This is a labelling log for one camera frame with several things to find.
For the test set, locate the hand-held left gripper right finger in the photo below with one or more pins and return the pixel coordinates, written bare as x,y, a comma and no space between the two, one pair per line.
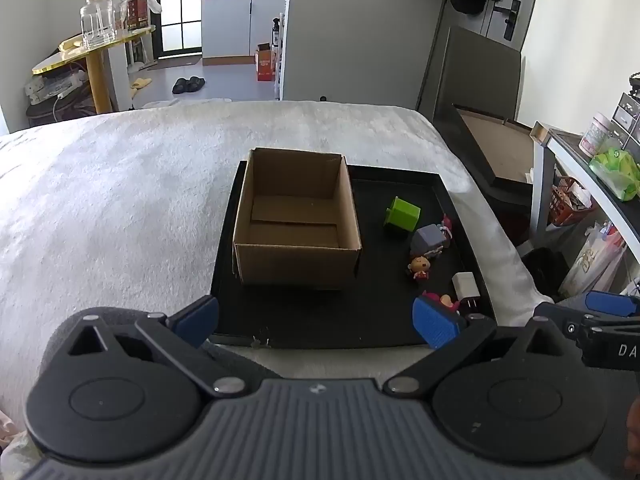
434,322

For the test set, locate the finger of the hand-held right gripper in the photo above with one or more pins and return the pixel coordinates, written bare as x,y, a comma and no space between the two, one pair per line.
565,322
612,303

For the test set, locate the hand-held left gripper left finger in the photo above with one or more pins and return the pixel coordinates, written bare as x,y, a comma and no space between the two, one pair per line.
196,317

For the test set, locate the pink yellow toy figure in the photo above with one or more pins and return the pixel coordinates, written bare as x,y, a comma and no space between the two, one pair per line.
445,301

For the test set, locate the white charger plug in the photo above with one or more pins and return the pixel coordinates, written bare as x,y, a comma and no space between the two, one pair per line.
465,285

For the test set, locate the small doll figurine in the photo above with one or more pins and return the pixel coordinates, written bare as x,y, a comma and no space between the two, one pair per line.
419,266

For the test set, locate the black tray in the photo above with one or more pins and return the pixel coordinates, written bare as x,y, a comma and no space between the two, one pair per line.
380,290

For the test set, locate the purple block toy figure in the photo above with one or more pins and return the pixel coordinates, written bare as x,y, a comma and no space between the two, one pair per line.
427,240

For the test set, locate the green plastic cup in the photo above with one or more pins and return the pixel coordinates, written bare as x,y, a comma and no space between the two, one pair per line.
402,214

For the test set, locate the brown cardboard box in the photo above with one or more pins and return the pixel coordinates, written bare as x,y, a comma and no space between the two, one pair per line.
295,255

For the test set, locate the person's right forearm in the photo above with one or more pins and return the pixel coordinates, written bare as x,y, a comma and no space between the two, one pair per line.
634,430

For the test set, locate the white shopping bag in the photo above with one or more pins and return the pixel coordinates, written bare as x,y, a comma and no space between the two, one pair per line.
592,257

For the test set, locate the black bag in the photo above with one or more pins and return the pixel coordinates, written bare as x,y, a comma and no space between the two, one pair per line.
545,270

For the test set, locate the red basket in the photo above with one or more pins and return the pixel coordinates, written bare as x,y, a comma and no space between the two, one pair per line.
570,202

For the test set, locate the green packet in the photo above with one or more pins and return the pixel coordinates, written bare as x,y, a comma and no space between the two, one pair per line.
617,170

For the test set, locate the white plastic canister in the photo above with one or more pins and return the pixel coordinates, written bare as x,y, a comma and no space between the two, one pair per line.
595,135

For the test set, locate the black framed board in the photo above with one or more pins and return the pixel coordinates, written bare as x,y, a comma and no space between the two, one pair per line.
495,150

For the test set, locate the small drawer organizer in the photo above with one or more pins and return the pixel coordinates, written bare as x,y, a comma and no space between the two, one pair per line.
627,115

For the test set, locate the black slipper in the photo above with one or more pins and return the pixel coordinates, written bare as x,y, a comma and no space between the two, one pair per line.
180,86
196,83

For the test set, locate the yellow slipper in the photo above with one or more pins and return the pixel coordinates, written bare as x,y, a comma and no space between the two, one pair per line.
142,82
134,91

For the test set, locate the dark bag under table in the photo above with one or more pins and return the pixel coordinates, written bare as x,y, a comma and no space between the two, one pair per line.
55,112

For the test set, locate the grey leaning board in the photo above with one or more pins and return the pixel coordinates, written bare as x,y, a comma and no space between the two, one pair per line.
475,70

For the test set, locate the yellow round side table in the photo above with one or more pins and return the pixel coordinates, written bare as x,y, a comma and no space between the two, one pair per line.
97,80

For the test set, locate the orange cardboard box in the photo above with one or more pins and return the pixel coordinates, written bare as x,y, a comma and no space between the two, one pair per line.
263,62

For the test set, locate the white device under table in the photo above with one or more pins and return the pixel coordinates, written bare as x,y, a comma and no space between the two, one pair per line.
55,85

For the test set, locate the white kitchen counter cabinet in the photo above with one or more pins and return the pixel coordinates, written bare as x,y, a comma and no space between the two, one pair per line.
225,25

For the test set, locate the spray bottle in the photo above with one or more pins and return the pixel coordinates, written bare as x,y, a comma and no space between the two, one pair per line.
275,32

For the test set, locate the red box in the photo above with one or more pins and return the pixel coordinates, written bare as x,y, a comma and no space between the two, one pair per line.
137,12

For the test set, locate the large glass jar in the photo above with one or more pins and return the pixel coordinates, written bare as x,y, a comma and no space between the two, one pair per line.
97,22

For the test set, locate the white frame desk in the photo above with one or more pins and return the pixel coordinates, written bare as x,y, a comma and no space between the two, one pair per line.
537,185

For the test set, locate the black frame glass door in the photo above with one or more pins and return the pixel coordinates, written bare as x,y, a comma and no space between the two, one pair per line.
180,5

